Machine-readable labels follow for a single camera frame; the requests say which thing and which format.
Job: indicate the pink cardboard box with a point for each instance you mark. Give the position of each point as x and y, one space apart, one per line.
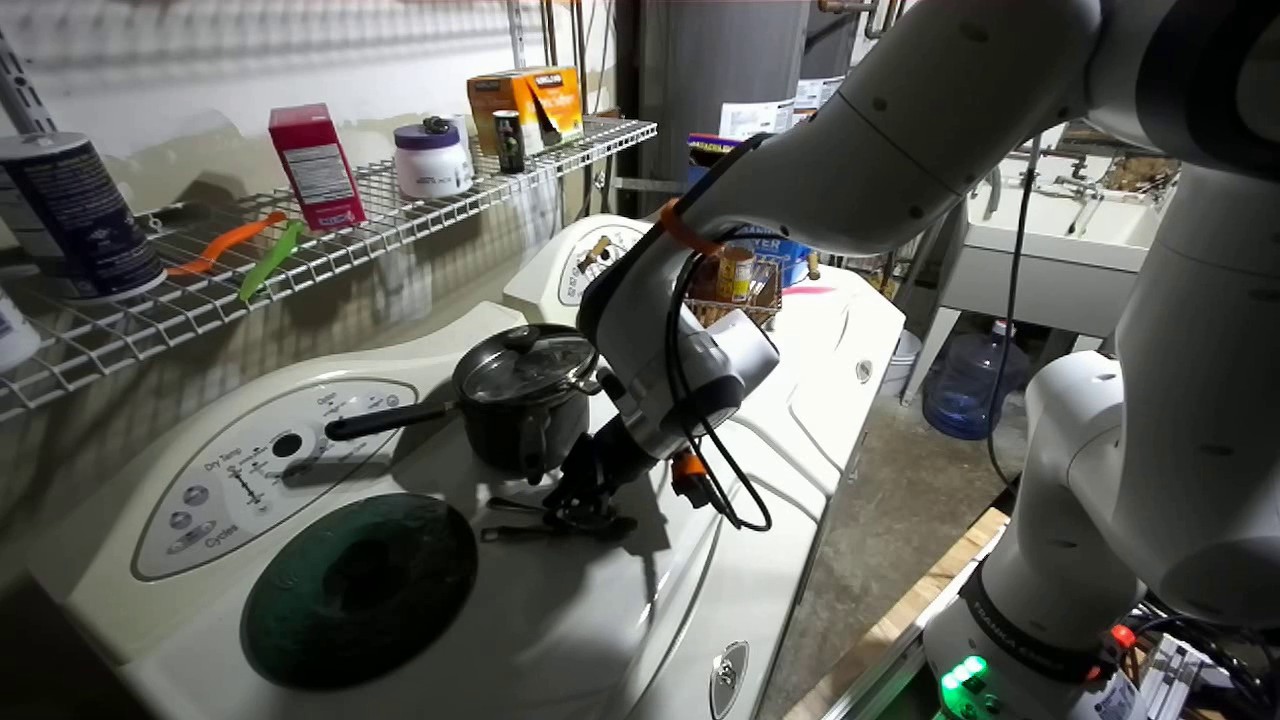
318 167

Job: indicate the paper label sheet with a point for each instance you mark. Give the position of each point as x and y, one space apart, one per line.
754 123

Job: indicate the green plastic clamp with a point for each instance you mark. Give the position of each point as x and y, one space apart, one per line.
965 684

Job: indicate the pink plastic tool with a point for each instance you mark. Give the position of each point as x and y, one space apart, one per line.
809 289

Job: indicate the orange cardboard box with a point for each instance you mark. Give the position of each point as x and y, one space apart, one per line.
512 104

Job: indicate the metal sink faucet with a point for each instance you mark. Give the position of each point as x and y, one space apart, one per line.
1081 183

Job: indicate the small black bottle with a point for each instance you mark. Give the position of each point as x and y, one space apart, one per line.
511 143

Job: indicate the green plastic tool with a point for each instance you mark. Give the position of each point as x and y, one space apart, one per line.
272 263

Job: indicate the blue cardboard box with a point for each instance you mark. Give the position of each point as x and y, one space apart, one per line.
793 263

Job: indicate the brown wicker basket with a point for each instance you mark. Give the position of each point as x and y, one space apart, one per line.
745 308

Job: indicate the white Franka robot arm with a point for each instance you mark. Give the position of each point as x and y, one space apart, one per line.
1174 403

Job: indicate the grey water heater tank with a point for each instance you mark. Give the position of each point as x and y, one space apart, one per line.
720 61

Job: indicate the blue water jug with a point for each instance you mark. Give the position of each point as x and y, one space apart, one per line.
969 386

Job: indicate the orange plastic tool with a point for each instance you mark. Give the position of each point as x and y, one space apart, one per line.
222 244

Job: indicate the dark green round lid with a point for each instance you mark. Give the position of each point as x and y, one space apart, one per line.
357 594

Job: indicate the brown vinegar bottle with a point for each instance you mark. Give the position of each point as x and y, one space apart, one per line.
738 275

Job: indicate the white utility sink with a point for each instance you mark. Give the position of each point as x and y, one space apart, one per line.
1054 282

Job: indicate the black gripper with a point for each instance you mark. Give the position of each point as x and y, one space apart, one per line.
617 463

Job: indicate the dark cylindrical can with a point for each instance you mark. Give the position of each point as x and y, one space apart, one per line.
83 213

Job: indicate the white jar purple lid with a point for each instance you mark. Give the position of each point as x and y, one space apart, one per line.
432 163

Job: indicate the glass saucepan lid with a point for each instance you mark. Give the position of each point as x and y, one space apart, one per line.
520 363

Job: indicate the white washing machine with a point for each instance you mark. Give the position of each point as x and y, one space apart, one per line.
563 625

